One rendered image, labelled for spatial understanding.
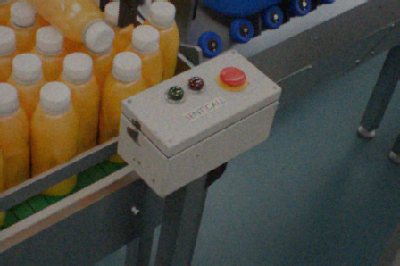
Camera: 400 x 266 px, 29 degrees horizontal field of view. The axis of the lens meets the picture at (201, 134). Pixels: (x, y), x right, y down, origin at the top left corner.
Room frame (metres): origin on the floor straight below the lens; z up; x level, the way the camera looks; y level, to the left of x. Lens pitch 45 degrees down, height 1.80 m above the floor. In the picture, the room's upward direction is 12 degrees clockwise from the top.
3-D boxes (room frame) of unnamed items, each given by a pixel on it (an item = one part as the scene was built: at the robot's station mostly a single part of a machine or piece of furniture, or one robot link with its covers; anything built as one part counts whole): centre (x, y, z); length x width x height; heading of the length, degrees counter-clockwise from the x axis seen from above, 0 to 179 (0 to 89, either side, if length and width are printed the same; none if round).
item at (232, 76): (0.81, -0.03, 1.11); 0.04 x 0.04 x 0.01
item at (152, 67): (0.89, 0.11, 0.98); 0.07 x 0.07 x 0.17
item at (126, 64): (0.83, 0.12, 1.07); 0.04 x 0.04 x 0.02
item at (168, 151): (0.77, 0.01, 1.05); 0.20 x 0.10 x 0.10; 139
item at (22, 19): (0.89, 0.29, 1.07); 0.04 x 0.04 x 0.02
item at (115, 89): (0.83, 0.12, 0.98); 0.07 x 0.07 x 0.17
